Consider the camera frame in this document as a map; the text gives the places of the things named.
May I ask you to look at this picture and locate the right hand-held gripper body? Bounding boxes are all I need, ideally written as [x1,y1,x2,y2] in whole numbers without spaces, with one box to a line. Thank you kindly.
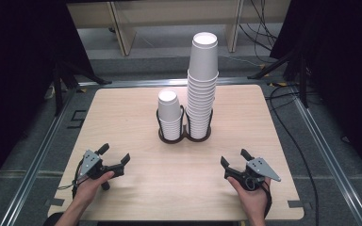
[224,157,282,192]

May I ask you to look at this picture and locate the long black floor cable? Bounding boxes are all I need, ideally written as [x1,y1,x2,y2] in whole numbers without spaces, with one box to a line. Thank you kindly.
[264,83,321,226]

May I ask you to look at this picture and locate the person's right hand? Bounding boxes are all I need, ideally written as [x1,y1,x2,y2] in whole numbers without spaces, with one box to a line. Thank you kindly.
[226,176,272,220]

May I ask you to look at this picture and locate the black stool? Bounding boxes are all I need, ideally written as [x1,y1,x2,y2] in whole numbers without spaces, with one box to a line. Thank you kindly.
[41,212,66,226]

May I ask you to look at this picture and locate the black metal stand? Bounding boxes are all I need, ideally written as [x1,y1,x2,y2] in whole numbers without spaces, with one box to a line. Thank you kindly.
[51,55,113,117]
[247,46,311,109]

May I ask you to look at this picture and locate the bundle of black cables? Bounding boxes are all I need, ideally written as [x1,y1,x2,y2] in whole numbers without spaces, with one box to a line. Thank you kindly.
[239,0,279,53]

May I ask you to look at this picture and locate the left hand-held gripper black cable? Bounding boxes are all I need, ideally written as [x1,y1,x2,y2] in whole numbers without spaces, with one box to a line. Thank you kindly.
[57,159,86,200]

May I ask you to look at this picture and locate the black double cup holder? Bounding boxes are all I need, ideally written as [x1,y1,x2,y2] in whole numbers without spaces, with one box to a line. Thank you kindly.
[156,105,215,145]

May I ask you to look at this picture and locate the person's left hand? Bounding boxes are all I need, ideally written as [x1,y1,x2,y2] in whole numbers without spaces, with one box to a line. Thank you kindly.
[72,170,116,209]

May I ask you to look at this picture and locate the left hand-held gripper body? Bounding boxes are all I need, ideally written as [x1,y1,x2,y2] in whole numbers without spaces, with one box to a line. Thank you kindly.
[74,150,126,191]

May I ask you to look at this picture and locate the right hand-held gripper black cable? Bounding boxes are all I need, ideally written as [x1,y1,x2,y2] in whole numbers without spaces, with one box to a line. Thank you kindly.
[261,181,273,219]

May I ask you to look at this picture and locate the aluminium floor rail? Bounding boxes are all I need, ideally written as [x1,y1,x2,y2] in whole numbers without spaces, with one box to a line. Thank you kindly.
[0,84,79,226]
[76,76,272,89]
[290,90,362,226]

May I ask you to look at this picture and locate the thin white floor cable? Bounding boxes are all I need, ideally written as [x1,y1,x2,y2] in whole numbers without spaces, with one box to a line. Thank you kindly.
[217,54,262,68]

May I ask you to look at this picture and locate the hand-held gripper black cable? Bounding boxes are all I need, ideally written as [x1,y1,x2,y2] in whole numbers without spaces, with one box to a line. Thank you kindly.
[261,181,273,219]
[57,159,86,200]

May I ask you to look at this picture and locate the tall stack of white paper cups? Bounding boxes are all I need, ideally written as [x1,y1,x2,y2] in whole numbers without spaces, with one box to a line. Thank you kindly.
[186,31,220,140]

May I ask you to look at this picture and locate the beige wooden bench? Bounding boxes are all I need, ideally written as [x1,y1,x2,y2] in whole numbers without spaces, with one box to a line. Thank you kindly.
[66,0,291,57]

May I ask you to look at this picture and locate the short stack of white paper cups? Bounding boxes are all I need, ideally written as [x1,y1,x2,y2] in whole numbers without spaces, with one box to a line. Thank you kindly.
[156,89,184,141]

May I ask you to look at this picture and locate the black curtain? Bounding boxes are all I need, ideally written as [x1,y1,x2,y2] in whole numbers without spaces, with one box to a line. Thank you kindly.
[0,0,96,197]
[269,0,362,178]

